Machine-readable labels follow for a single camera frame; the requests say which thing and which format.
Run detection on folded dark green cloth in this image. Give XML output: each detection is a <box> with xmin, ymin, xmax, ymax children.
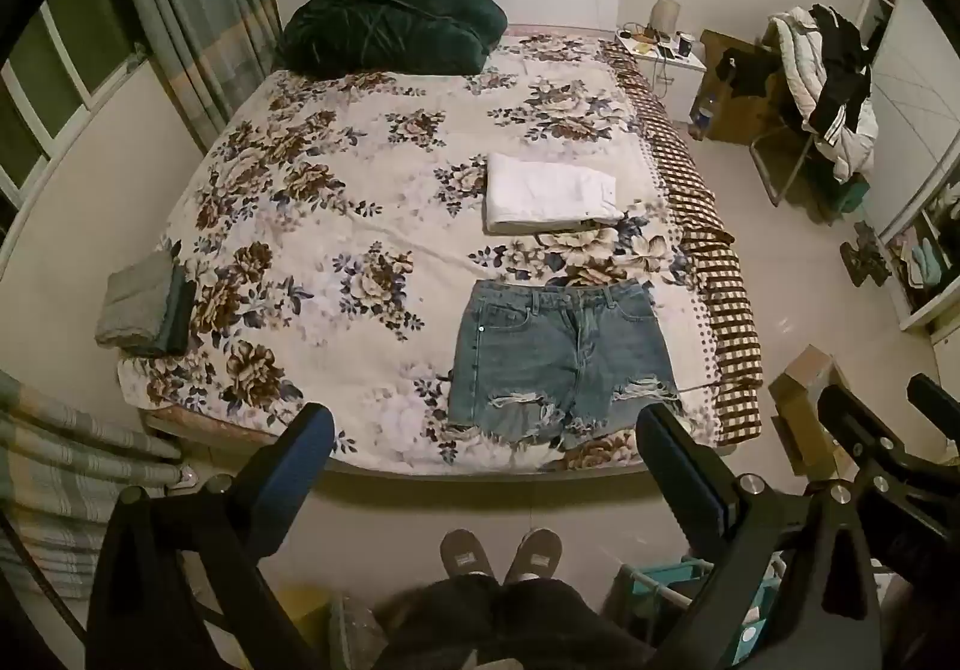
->
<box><xmin>154</xmin><ymin>263</ymin><xmax>197</xmax><ymax>357</ymax></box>

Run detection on green striped curtain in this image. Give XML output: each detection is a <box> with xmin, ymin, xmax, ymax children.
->
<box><xmin>111</xmin><ymin>0</ymin><xmax>284</xmax><ymax>155</ymax></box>
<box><xmin>0</xmin><ymin>368</ymin><xmax>190</xmax><ymax>607</ymax></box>

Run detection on metal chair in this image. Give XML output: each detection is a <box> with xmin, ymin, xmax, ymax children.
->
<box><xmin>748</xmin><ymin>17</ymin><xmax>826</xmax><ymax>208</ymax></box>

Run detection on black striped garment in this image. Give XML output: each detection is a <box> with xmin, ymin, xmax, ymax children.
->
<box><xmin>806</xmin><ymin>2</ymin><xmax>876</xmax><ymax>135</ymax></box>

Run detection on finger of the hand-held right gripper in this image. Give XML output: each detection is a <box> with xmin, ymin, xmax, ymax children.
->
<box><xmin>906</xmin><ymin>373</ymin><xmax>960</xmax><ymax>420</ymax></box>
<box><xmin>816</xmin><ymin>383</ymin><xmax>960</xmax><ymax>566</ymax></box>

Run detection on black garment on box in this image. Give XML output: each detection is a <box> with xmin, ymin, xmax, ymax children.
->
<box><xmin>715</xmin><ymin>50</ymin><xmax>782</xmax><ymax>99</ymax></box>

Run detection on plastic water bottle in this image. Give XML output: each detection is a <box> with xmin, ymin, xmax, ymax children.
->
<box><xmin>688</xmin><ymin>91</ymin><xmax>715</xmax><ymax>143</ymax></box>

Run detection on person's right grey slipper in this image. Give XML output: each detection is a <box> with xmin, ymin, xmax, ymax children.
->
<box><xmin>504</xmin><ymin>527</ymin><xmax>563</xmax><ymax>585</ymax></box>

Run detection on blue denim shorts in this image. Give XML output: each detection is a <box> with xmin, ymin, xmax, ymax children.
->
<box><xmin>446</xmin><ymin>278</ymin><xmax>685</xmax><ymax>452</ymax></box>

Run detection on clear plastic bag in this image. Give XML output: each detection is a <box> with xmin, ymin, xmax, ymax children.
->
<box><xmin>328</xmin><ymin>591</ymin><xmax>395</xmax><ymax>670</ymax></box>

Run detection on folded white pants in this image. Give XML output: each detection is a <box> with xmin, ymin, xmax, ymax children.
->
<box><xmin>484</xmin><ymin>152</ymin><xmax>627</xmax><ymax>236</ymax></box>

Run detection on white nightstand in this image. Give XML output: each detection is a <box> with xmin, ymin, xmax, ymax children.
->
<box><xmin>615</xmin><ymin>25</ymin><xmax>710</xmax><ymax>125</ymax></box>

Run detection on pair of dark slippers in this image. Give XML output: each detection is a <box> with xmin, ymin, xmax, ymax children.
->
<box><xmin>838</xmin><ymin>220</ymin><xmax>895</xmax><ymax>286</ymax></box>

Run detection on window with white frame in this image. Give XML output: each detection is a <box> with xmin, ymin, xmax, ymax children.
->
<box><xmin>0</xmin><ymin>0</ymin><xmax>152</xmax><ymax>244</ymax></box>

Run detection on dark green quilted blanket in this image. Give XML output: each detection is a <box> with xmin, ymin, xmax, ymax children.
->
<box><xmin>271</xmin><ymin>0</ymin><xmax>508</xmax><ymax>77</ymax></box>

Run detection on white wardrobe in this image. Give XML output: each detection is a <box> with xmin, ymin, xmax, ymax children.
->
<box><xmin>855</xmin><ymin>0</ymin><xmax>960</xmax><ymax>345</ymax></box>

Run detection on person's grey slipper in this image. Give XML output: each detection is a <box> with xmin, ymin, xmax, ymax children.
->
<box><xmin>504</xmin><ymin>527</ymin><xmax>563</xmax><ymax>585</ymax></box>
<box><xmin>439</xmin><ymin>529</ymin><xmax>497</xmax><ymax>581</ymax></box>

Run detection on yellow container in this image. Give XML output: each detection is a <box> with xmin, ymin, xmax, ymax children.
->
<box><xmin>276</xmin><ymin>586</ymin><xmax>332</xmax><ymax>642</ymax></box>

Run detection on folded grey cloth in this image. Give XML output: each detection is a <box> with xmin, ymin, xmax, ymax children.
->
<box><xmin>94</xmin><ymin>253</ymin><xmax>175</xmax><ymax>350</ymax></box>

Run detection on chair piled with jackets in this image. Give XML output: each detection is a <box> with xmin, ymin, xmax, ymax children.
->
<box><xmin>765</xmin><ymin>6</ymin><xmax>880</xmax><ymax>185</ymax></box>

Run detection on green storage stool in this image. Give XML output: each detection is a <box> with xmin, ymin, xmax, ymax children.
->
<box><xmin>827</xmin><ymin>178</ymin><xmax>872</xmax><ymax>223</ymax></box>

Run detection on teal storage basket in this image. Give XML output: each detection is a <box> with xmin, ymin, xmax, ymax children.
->
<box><xmin>606</xmin><ymin>556</ymin><xmax>790</xmax><ymax>670</ymax></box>

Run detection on brown checkered blanket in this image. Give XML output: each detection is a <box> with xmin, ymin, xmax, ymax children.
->
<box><xmin>600</xmin><ymin>36</ymin><xmax>766</xmax><ymax>447</ymax></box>

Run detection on person's left grey slipper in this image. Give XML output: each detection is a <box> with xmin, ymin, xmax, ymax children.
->
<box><xmin>439</xmin><ymin>529</ymin><xmax>497</xmax><ymax>581</ymax></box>

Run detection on large cardboard box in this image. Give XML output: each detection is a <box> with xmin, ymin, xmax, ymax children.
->
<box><xmin>697</xmin><ymin>28</ymin><xmax>785</xmax><ymax>146</ymax></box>

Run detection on small cardboard box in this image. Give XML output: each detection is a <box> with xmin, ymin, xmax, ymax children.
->
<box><xmin>768</xmin><ymin>343</ymin><xmax>857</xmax><ymax>485</ymax></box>

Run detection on bed with floral sheet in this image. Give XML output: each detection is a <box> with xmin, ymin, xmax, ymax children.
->
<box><xmin>115</xmin><ymin>0</ymin><xmax>766</xmax><ymax>485</ymax></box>

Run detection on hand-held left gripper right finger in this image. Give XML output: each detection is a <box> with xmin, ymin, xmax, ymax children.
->
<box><xmin>636</xmin><ymin>404</ymin><xmax>880</xmax><ymax>670</ymax></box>

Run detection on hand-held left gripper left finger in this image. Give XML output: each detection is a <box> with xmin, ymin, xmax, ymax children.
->
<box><xmin>86</xmin><ymin>403</ymin><xmax>336</xmax><ymax>670</ymax></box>

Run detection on person's legs in dark trousers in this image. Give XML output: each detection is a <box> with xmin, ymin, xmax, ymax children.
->
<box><xmin>373</xmin><ymin>574</ymin><xmax>655</xmax><ymax>670</ymax></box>

